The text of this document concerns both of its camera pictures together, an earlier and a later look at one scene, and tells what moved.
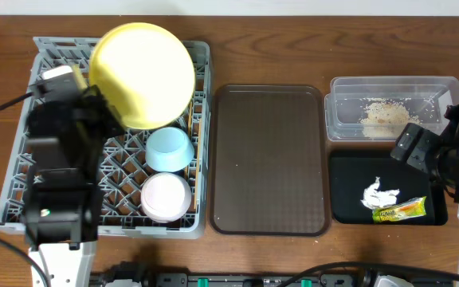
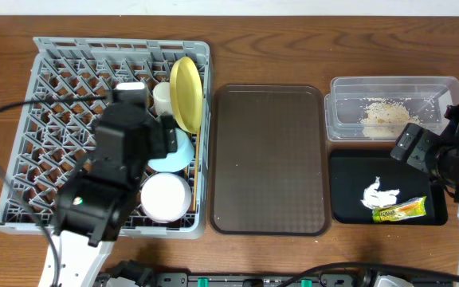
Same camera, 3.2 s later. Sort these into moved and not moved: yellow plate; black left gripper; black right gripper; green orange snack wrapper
Moved: black left gripper; yellow plate
Not moved: black right gripper; green orange snack wrapper
